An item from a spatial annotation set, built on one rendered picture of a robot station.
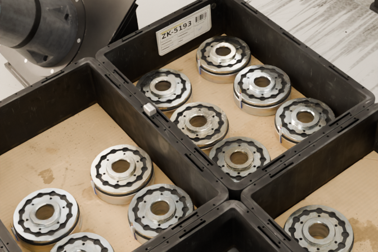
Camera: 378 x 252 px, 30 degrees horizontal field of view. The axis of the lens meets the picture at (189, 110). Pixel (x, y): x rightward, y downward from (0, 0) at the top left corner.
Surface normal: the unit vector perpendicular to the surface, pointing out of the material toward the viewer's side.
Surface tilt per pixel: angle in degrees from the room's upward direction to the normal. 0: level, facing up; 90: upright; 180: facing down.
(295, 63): 90
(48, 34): 71
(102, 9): 43
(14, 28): 92
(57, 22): 54
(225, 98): 0
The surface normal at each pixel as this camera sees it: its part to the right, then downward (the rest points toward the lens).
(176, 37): 0.59, 0.55
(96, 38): -0.58, -0.18
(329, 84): -0.80, 0.47
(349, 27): -0.07, -0.69
